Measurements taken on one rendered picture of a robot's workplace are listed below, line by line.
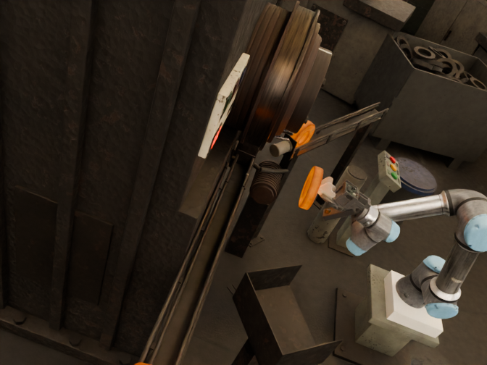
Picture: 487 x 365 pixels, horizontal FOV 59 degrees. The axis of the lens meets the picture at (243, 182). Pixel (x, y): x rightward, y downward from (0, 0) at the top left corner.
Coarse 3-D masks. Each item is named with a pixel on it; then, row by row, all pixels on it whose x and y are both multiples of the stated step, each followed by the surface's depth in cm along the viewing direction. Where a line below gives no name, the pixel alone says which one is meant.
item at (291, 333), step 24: (240, 288) 132; (264, 288) 140; (288, 288) 144; (240, 312) 132; (264, 312) 120; (288, 312) 137; (264, 336) 120; (288, 336) 132; (240, 360) 149; (264, 360) 120; (288, 360) 117; (312, 360) 125
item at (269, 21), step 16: (272, 16) 123; (288, 16) 126; (256, 32) 120; (272, 32) 121; (256, 48) 119; (272, 48) 120; (256, 64) 120; (272, 64) 116; (256, 80) 121; (240, 96) 124; (256, 96) 123; (240, 112) 128; (240, 128) 136
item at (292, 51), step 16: (304, 16) 123; (288, 32) 118; (304, 32) 119; (288, 48) 117; (304, 48) 117; (288, 64) 117; (272, 80) 118; (288, 80) 118; (272, 96) 120; (256, 112) 123; (272, 112) 122; (256, 128) 128; (256, 144) 137
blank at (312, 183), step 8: (312, 168) 153; (320, 168) 150; (312, 176) 146; (320, 176) 146; (304, 184) 158; (312, 184) 144; (304, 192) 154; (312, 192) 144; (304, 200) 146; (312, 200) 145; (304, 208) 150
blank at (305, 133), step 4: (308, 120) 197; (304, 124) 194; (308, 124) 194; (312, 124) 196; (304, 128) 193; (308, 128) 196; (312, 128) 199; (300, 132) 192; (304, 132) 195; (308, 132) 199; (312, 132) 202; (292, 136) 194; (296, 136) 193; (300, 136) 195; (304, 136) 203; (308, 136) 202; (296, 140) 195; (300, 140) 203; (304, 140) 203; (308, 140) 205; (296, 144) 198; (300, 144) 201
